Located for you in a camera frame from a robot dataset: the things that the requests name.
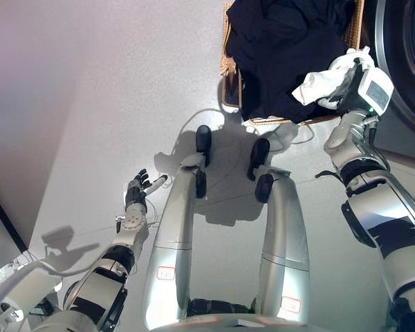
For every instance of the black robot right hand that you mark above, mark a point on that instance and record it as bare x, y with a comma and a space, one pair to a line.
373, 90

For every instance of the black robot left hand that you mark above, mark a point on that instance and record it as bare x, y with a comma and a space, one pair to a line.
135, 193

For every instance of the white cloth garment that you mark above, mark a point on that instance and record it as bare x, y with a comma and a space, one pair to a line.
318, 86

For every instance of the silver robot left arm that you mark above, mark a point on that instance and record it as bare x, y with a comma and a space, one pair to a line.
100, 276

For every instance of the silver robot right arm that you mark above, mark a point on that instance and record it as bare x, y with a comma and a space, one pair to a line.
384, 214

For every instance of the grey front-load washing machine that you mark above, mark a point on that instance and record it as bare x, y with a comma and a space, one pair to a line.
408, 52

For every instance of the black clothes pile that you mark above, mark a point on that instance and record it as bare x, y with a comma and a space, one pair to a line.
280, 58

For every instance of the woven wicker laundry basket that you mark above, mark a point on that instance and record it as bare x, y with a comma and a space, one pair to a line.
228, 65

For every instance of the black robot left foot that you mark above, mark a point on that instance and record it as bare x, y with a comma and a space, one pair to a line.
203, 140

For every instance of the black robot foot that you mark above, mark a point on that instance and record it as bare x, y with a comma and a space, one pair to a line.
203, 140
259, 152

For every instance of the black robot right foot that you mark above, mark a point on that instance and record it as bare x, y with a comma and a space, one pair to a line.
259, 152

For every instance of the silver robot right leg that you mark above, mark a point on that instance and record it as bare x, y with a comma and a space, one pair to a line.
283, 235

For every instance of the silver robot torso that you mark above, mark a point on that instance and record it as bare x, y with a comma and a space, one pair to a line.
228, 323

